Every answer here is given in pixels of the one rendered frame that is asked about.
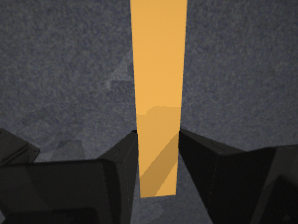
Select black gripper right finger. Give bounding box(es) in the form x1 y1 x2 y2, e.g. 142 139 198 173
178 128 298 224

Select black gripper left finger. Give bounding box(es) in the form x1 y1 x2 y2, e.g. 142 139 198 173
0 130 139 224

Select orange bar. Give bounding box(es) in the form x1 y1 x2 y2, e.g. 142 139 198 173
130 0 187 198

